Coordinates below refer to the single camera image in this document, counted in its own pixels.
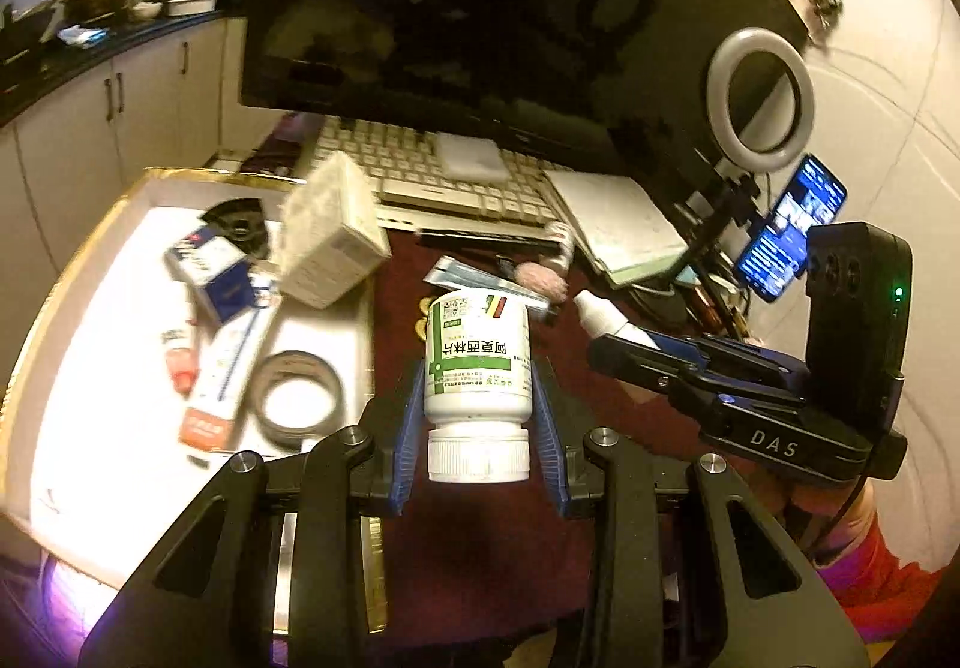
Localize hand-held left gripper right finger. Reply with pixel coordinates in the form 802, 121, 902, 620
529, 357, 871, 668

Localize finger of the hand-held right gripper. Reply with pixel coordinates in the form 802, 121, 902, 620
586, 334, 717, 405
651, 330, 809, 392

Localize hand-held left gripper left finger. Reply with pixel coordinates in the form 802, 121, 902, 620
79, 360, 425, 668

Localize plain white dropper bottle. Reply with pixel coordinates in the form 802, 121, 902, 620
574, 289, 661, 350

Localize white green-label pill bottle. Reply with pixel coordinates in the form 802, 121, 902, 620
421, 289, 533, 485

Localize pink fluffy pom-pom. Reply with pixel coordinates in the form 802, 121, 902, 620
517, 261, 571, 305

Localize grey squeeze tube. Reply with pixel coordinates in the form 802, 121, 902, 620
424, 255, 560, 328

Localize black marker pen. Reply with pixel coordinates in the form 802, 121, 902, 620
416, 227, 560, 249

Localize large white cardboard box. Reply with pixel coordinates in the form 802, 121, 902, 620
279, 151, 392, 311

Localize white orange-cap dropper bottle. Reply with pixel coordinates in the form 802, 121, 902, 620
159, 319, 202, 399

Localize blue and white medicine box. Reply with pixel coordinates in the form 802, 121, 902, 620
165, 225, 256, 326

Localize black plastic holder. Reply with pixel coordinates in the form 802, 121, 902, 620
201, 197, 272, 260

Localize gold-edged white tray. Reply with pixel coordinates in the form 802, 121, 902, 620
0, 166, 391, 639

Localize person's right forearm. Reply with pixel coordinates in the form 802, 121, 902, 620
810, 488, 953, 646

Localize person's right hand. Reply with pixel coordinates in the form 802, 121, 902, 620
750, 469, 875, 556

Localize slim black pen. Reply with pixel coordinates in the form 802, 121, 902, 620
720, 297, 751, 339

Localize pale teal booklet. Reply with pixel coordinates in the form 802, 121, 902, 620
600, 255, 691, 290

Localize grey tape roll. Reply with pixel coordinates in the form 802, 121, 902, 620
251, 349, 346, 450

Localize black smartphone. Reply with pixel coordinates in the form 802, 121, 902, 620
733, 154, 848, 303

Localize small white bottle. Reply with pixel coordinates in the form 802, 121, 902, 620
541, 222, 578, 264

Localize white grid notebook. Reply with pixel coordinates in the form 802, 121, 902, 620
541, 167, 691, 279

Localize white toothpaste box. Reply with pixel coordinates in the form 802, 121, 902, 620
178, 274, 282, 455

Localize white foam pad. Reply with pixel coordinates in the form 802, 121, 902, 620
435, 132, 505, 185

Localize white keyboard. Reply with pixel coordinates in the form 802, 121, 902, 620
300, 113, 560, 234

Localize black computer monitor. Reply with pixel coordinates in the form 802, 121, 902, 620
240, 0, 811, 189

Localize white kitchen cabinets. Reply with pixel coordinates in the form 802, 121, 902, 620
0, 16, 252, 384

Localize black kitchen counter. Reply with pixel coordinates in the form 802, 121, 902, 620
0, 0, 248, 130

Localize black frying pan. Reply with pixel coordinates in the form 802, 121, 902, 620
0, 1, 68, 50

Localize black ring light stand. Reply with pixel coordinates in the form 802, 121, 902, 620
630, 147, 773, 324

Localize white ring light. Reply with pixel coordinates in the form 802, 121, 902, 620
705, 27, 817, 174

